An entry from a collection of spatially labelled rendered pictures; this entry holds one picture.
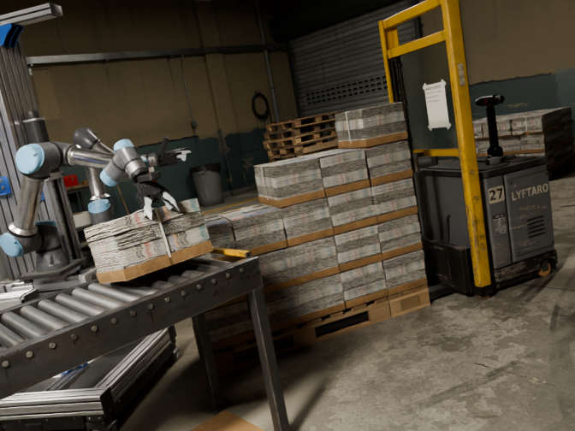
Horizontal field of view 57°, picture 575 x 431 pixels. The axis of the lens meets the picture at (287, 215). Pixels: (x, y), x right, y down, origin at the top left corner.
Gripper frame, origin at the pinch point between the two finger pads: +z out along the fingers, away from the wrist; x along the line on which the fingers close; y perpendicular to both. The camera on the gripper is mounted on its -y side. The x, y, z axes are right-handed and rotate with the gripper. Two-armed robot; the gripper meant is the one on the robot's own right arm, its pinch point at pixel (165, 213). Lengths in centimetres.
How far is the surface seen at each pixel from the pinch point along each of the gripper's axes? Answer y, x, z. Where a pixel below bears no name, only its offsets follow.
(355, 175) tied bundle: 36, -140, -6
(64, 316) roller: 20.9, 41.1, 16.0
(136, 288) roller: 20.9, 14.5, 15.8
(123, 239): 8.3, 15.1, 0.9
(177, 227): 9.1, -6.6, 2.5
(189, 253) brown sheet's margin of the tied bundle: 13.9, -8.0, 12.7
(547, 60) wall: 127, -746, -124
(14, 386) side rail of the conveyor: 9, 64, 34
